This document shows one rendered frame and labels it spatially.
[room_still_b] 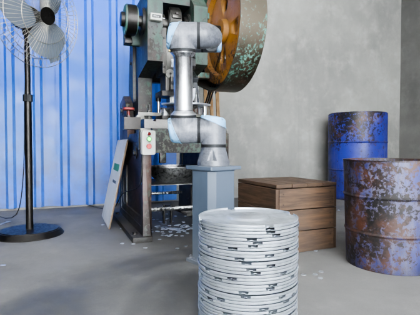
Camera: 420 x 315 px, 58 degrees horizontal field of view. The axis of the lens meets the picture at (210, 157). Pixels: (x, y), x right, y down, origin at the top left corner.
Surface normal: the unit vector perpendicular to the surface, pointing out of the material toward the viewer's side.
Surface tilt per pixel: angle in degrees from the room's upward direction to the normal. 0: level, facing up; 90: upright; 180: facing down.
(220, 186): 90
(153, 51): 90
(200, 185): 90
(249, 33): 106
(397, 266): 92
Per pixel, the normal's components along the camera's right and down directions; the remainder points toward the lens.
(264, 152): 0.37, 0.03
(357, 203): -0.91, 0.05
